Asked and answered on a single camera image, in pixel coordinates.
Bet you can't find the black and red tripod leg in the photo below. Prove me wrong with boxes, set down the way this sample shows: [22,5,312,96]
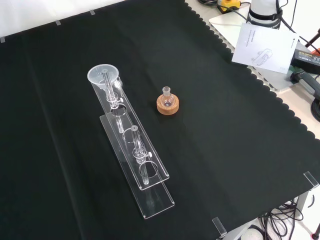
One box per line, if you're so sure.
[304,26,320,52]

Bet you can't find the black power adapter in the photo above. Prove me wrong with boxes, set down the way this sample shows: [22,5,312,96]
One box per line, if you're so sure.
[291,48,320,76]

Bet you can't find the clear plastic funnel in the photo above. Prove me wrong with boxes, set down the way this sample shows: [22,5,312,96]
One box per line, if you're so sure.
[87,63,120,92]

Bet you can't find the clear cloth clip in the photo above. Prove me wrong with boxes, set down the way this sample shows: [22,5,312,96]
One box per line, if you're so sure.
[303,171,320,188]
[211,217,228,237]

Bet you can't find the small round-bottom glass flask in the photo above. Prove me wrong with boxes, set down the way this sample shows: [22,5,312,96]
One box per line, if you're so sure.
[161,86,175,108]

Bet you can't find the grey metal table leg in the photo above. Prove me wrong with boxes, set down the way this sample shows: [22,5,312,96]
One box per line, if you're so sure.
[297,189,312,222]

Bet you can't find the black power plug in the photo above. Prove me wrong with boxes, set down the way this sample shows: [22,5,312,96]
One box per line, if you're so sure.
[289,70,320,101]

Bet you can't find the yellow stop button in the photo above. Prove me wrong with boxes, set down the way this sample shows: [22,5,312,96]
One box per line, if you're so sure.
[216,0,242,13]

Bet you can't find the cork ring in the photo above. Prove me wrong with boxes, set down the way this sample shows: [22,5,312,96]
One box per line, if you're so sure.
[156,93,181,116]

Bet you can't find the white printed booklet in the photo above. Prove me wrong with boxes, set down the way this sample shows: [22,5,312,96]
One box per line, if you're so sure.
[231,22,300,75]

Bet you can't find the black table cloth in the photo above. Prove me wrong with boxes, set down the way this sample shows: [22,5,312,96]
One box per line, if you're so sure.
[0,0,320,240]

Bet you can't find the black cable bundle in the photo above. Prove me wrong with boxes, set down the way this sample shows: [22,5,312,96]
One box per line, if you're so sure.
[256,199,305,240]

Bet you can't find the clear acrylic funnel stand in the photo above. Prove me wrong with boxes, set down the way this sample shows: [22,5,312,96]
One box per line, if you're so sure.
[89,70,176,220]

